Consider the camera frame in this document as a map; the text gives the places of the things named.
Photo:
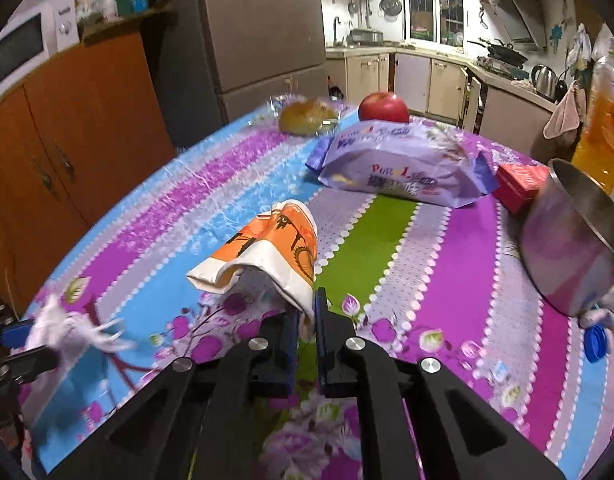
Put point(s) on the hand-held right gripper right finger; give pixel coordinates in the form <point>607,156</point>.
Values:
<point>319,340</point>

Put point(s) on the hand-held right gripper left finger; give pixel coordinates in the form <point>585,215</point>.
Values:
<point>289,345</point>

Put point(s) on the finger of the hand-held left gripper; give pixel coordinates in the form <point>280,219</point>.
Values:
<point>18,336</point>
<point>32,360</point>

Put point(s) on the orange white paper bag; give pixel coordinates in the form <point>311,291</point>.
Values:
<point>267,245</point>

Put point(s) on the purple snack bag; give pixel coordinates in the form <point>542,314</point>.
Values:
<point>397,165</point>

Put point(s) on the orange wooden cabinet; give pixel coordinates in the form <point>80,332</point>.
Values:
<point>87,135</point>

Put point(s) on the bread in plastic bag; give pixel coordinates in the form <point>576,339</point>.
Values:
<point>307,117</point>

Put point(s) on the red apple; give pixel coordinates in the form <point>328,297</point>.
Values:
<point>384,107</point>

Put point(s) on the red small box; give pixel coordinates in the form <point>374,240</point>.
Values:
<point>519,185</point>

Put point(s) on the steel pot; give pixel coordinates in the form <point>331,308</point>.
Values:
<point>562,250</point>

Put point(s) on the kitchen counter cabinets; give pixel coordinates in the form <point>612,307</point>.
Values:
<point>412,80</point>

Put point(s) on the blue bottle cap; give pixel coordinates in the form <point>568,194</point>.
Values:
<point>595,344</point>

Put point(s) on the white microwave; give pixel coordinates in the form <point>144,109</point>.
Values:
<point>22,40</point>

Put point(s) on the silver countertop appliance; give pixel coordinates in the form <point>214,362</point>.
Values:
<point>365,36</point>

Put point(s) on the grey refrigerator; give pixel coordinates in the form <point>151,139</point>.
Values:
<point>262,25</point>

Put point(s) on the pink hanging towel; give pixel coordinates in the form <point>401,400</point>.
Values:
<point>562,120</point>

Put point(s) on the white small bottle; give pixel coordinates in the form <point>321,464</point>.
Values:
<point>109,8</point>

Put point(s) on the hanging round pan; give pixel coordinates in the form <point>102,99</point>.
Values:
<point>391,6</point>

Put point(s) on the black wok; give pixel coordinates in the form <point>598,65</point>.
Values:
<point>504,52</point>

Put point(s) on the steel electric kettle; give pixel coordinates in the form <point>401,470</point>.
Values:
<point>544,82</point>

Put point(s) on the green container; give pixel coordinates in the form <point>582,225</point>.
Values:
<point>119,0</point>

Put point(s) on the orange juice bottle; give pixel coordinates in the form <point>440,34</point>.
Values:
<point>604,130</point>

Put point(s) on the kitchen window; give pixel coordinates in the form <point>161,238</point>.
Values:
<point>432,0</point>

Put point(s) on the steel range hood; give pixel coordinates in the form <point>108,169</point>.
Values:
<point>514,10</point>

